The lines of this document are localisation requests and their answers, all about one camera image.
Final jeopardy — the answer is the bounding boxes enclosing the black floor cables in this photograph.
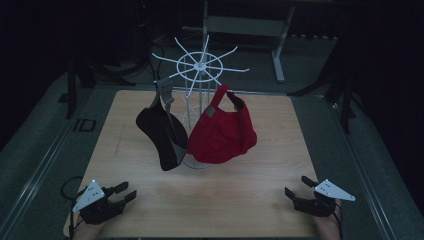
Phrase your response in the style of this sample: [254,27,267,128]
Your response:
[146,41,168,93]

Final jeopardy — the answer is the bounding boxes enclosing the person's right hand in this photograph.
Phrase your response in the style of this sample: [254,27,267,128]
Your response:
[314,199,344,240]

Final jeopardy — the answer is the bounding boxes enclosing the grey metal table frame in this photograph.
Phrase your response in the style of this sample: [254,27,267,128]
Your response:
[201,0,297,84]

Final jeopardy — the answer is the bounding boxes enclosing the person's left hand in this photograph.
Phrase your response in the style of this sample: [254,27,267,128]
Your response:
[71,218,109,240]

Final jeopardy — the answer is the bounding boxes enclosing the red baseball cap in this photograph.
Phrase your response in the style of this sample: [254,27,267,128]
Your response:
[187,83,258,165]

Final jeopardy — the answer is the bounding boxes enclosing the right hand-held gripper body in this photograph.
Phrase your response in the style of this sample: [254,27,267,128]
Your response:
[294,179,356,218]

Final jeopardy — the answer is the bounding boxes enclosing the black metal stand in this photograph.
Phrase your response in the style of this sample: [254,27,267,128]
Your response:
[288,33,358,135]
[58,56,136,120]

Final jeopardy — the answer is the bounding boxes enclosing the black cable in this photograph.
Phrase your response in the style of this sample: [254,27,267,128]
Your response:
[333,203,344,239]
[60,175,84,240]

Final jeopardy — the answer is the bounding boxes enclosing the white wire display rack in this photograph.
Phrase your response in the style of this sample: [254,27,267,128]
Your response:
[151,34,250,170]

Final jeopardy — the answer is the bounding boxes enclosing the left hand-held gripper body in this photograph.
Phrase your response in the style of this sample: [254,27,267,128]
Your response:
[72,179,127,225]

